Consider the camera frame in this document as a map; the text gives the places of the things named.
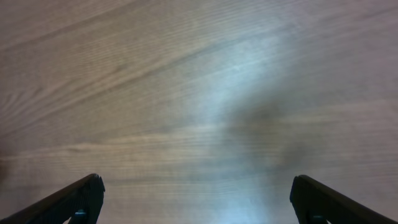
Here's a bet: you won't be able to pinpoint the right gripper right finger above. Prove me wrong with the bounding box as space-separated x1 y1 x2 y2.
290 175 397 224

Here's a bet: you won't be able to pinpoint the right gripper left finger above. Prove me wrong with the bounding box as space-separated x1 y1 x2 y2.
1 174 105 224

